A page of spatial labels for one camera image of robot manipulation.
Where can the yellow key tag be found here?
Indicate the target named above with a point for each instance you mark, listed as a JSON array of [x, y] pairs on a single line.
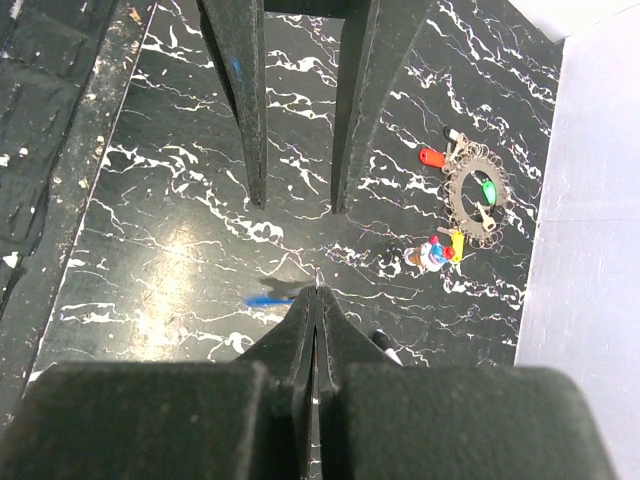
[[458, 239]]

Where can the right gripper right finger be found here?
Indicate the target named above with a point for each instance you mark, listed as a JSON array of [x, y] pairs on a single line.
[[380, 420]]

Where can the ice cream keychain toy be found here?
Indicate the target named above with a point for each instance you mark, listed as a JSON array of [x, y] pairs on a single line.
[[430, 256]]

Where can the green key tag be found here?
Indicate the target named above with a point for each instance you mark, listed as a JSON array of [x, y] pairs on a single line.
[[490, 192]]

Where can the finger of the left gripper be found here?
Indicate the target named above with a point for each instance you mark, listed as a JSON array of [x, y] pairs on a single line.
[[376, 39], [233, 32]]

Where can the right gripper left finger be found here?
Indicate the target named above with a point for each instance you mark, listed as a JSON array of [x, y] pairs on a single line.
[[244, 419]]

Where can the red key tag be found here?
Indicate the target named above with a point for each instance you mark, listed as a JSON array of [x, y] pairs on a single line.
[[432, 158]]

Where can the blue key tag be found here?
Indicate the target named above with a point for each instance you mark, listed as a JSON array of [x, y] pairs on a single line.
[[279, 292]]

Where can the metal key organizer disc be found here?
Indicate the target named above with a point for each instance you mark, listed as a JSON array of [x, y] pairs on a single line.
[[468, 165]]

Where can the silver key in disc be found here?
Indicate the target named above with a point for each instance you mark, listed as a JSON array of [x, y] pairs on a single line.
[[488, 223]]

